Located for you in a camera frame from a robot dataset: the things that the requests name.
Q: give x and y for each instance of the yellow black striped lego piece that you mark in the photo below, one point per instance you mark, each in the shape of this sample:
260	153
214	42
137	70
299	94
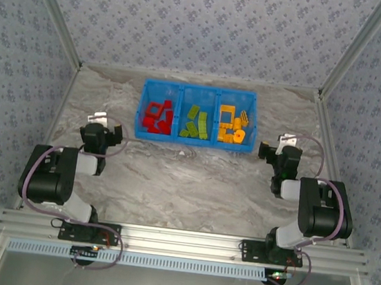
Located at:
245	117

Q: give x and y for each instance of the red lego window frame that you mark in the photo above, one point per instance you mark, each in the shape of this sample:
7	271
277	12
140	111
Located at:
149	109

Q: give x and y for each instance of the yellow lego cylinder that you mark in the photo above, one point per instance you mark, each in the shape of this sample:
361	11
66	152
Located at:
237	123

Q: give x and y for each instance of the yellow-orange lego wedge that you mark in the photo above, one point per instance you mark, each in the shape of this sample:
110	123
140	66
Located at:
223	129

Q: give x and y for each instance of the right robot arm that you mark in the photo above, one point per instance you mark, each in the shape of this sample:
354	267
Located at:
325	207

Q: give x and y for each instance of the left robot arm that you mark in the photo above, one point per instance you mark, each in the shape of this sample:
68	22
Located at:
47	173

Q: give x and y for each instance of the blue plastic bin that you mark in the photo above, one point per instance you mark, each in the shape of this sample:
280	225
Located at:
250	139
144	90
213	98

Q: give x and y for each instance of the small controller board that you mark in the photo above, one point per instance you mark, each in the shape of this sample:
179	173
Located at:
276	275
85	251

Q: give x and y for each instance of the aluminium side rail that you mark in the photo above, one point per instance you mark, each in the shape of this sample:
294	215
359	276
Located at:
50	132
333	167

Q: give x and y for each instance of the aluminium back rail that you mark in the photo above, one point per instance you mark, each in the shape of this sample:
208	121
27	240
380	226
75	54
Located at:
198	77

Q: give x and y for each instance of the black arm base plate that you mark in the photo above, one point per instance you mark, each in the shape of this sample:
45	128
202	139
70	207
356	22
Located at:
64	233
249	255

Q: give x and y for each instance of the wide aluminium front rail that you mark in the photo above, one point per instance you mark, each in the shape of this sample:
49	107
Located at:
178	242

